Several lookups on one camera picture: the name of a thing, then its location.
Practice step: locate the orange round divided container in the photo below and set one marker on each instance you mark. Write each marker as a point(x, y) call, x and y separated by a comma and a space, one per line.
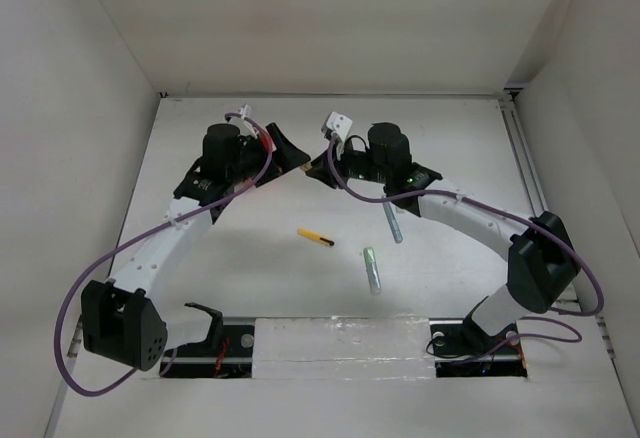
point(266, 142)

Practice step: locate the white foam block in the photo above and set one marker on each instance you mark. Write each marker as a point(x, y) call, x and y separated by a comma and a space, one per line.
point(341, 348)

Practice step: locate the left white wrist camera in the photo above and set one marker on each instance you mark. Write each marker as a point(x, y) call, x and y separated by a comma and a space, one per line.
point(245, 112)

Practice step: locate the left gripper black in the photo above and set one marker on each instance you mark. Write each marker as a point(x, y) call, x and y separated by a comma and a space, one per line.
point(287, 158)

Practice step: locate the yellow utility knife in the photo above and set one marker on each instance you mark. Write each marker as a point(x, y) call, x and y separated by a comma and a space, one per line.
point(317, 238)

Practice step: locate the green capped marker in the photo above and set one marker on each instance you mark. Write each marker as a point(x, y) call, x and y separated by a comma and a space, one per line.
point(372, 271)

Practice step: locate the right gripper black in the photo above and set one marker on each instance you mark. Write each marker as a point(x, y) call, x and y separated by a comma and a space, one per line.
point(322, 171)

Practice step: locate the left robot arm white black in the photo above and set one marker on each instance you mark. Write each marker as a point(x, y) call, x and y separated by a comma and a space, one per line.
point(121, 321)

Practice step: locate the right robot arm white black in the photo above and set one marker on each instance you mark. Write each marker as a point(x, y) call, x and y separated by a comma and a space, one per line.
point(537, 250)

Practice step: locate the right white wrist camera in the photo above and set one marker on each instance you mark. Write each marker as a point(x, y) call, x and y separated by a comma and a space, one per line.
point(337, 127)

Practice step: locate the blue pen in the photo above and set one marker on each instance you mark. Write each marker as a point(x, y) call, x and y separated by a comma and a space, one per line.
point(392, 222)

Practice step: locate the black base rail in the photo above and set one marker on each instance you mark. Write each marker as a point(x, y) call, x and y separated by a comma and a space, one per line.
point(226, 353)

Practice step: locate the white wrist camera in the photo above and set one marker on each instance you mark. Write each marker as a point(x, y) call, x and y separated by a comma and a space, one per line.
point(337, 127)
point(245, 112)

